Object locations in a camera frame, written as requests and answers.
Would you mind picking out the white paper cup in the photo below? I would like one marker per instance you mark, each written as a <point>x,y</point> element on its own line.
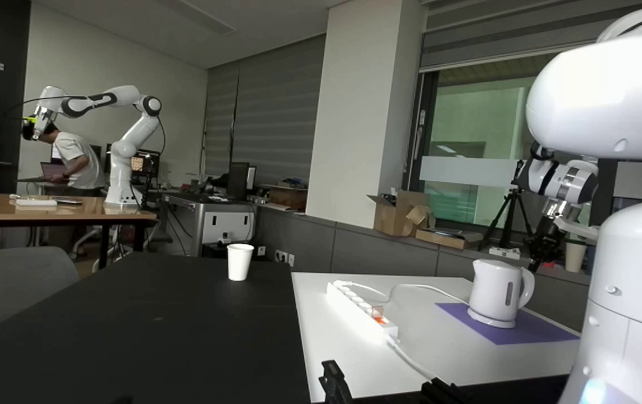
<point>239,262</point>

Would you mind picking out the person in light shirt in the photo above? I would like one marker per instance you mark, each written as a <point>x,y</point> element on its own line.
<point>75,158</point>

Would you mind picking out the grey chair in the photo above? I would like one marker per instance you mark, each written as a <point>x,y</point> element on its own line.
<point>7,289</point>

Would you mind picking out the flat cardboard box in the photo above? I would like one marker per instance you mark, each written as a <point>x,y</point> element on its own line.
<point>438,238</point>

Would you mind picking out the beige paper cup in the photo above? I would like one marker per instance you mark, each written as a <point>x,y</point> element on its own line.
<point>575,259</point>

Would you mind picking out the black table clamp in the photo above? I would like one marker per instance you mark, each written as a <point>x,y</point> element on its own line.
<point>332,382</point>
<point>441,392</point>

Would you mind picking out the white electric kettle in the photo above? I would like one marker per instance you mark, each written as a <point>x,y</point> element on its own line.
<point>494,293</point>

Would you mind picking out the open cardboard box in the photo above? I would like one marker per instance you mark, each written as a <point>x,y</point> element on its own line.
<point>399,216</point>

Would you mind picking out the white keyboard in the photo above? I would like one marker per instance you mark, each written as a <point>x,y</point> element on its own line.
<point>34,200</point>

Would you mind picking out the black camera tripod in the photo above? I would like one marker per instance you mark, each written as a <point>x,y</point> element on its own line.
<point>501,216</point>

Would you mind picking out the wooden table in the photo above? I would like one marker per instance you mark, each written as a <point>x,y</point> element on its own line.
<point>44,212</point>

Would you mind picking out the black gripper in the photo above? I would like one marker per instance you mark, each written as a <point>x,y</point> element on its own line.
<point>549,238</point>

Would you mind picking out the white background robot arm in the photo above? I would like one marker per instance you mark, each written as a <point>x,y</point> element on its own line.
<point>119,166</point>

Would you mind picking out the grey metal cabinet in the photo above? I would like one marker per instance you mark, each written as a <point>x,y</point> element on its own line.
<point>211,224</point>

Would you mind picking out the white power strip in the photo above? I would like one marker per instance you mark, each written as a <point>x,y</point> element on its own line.
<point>358,307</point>

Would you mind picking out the black monitor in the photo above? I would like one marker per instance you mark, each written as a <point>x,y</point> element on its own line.
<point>239,181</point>

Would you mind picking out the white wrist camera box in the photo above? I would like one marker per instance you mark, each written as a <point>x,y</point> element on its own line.
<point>580,229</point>

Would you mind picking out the purple mat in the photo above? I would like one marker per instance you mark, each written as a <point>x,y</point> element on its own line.
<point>530,330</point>

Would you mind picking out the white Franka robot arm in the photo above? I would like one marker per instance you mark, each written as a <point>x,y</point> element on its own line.
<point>636,300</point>

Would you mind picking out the grey window blinds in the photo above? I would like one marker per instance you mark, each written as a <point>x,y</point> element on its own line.
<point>277,113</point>

